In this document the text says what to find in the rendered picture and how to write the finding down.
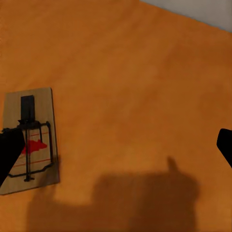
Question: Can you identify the mousetrap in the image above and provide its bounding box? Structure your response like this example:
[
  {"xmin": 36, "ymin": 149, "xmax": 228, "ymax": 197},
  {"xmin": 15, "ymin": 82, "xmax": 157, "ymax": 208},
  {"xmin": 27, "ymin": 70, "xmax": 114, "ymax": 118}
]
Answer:
[{"xmin": 0, "ymin": 87, "xmax": 60, "ymax": 196}]

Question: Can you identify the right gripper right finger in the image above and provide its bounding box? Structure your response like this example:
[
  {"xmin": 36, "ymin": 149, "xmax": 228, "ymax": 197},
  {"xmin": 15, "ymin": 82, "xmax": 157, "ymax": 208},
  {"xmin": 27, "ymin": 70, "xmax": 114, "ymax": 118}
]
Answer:
[{"xmin": 217, "ymin": 129, "xmax": 232, "ymax": 167}]

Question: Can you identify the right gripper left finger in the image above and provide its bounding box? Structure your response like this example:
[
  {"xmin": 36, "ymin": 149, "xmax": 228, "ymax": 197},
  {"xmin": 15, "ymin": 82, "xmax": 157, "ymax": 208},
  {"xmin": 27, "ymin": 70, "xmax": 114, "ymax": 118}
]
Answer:
[{"xmin": 0, "ymin": 129, "xmax": 25, "ymax": 187}]

